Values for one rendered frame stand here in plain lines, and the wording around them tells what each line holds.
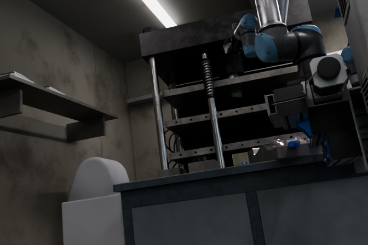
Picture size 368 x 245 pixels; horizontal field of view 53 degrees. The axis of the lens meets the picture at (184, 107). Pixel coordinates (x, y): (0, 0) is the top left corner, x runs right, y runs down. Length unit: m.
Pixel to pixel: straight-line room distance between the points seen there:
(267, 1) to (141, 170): 4.66
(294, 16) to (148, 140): 3.64
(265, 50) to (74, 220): 2.85
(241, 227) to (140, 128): 4.30
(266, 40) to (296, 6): 1.50
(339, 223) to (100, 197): 2.42
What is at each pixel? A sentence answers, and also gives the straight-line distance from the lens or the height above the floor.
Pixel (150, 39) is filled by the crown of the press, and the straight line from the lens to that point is 2.98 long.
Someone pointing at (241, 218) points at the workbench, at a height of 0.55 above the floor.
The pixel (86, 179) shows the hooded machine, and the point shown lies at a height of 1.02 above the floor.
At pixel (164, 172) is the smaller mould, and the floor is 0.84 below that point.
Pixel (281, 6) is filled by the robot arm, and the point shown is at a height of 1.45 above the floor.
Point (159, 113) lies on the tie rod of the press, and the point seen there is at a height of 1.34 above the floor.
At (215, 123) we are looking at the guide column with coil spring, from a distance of 2.72.
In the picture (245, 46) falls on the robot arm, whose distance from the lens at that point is 1.78.
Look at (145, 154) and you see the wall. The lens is 5.92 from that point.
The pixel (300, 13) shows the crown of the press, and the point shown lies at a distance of 2.92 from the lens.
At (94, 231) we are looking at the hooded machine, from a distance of 3.77.
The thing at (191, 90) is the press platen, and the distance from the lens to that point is 2.89.
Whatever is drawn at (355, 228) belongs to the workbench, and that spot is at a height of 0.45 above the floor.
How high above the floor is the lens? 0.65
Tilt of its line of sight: 15 degrees up
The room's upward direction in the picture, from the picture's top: 8 degrees counter-clockwise
